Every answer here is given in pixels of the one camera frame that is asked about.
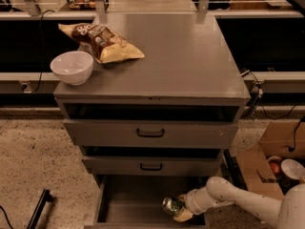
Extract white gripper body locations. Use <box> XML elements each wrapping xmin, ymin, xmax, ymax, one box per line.
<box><xmin>185</xmin><ymin>187</ymin><xmax>212</xmax><ymax>215</ymax></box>

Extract crushed green soda can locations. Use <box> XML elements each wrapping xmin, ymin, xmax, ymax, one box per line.
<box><xmin>162</xmin><ymin>197</ymin><xmax>184</xmax><ymax>216</ymax></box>

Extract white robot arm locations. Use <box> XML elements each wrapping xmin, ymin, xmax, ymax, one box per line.
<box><xmin>173</xmin><ymin>177</ymin><xmax>305</xmax><ymax>229</ymax></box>

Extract bottom grey drawer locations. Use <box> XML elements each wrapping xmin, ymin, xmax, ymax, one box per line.
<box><xmin>84</xmin><ymin>175</ymin><xmax>209</xmax><ymax>229</ymax></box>

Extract grey drawer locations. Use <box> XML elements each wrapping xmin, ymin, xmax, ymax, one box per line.
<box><xmin>64</xmin><ymin>119</ymin><xmax>238</xmax><ymax>149</ymax></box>
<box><xmin>82</xmin><ymin>156</ymin><xmax>220</xmax><ymax>177</ymax></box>
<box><xmin>84</xmin><ymin>175</ymin><xmax>209</xmax><ymax>229</ymax></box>

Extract grey metal drawer cabinet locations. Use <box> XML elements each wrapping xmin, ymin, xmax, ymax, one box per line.
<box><xmin>52</xmin><ymin>12</ymin><xmax>252</xmax><ymax>229</ymax></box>

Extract middle grey drawer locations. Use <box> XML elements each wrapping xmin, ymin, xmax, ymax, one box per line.
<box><xmin>82</xmin><ymin>156</ymin><xmax>220</xmax><ymax>177</ymax></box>

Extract top grey drawer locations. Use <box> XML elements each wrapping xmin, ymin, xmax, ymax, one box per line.
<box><xmin>64</xmin><ymin>119</ymin><xmax>238</xmax><ymax>149</ymax></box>

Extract red apple in box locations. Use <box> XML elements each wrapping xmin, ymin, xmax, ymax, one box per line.
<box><xmin>269</xmin><ymin>162</ymin><xmax>280</xmax><ymax>175</ymax></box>

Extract white bowl in box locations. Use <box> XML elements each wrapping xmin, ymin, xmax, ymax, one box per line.
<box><xmin>281</xmin><ymin>159</ymin><xmax>305</xmax><ymax>180</ymax></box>

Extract open cardboard box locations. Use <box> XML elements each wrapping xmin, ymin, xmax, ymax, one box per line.
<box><xmin>236</xmin><ymin>121</ymin><xmax>305</xmax><ymax>199</ymax></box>

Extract black bar on floor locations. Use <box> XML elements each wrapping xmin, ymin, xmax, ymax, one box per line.
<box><xmin>27</xmin><ymin>189</ymin><xmax>53</xmax><ymax>229</ymax></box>

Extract brown and yellow chip bag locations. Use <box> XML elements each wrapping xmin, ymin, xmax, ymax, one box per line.
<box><xmin>58</xmin><ymin>23</ymin><xmax>145</xmax><ymax>64</ymax></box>

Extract white ceramic bowl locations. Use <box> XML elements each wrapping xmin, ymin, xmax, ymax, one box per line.
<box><xmin>50</xmin><ymin>51</ymin><xmax>93</xmax><ymax>85</ymax></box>

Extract black cable by box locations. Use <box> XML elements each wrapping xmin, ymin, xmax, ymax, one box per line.
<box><xmin>286</xmin><ymin>114</ymin><xmax>305</xmax><ymax>154</ymax></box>

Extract black cables behind cabinet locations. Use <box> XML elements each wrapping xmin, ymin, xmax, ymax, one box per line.
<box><xmin>239</xmin><ymin>68</ymin><xmax>298</xmax><ymax>121</ymax></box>

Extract black cable on left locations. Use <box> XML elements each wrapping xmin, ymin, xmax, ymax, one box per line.
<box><xmin>31</xmin><ymin>10</ymin><xmax>55</xmax><ymax>94</ymax></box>

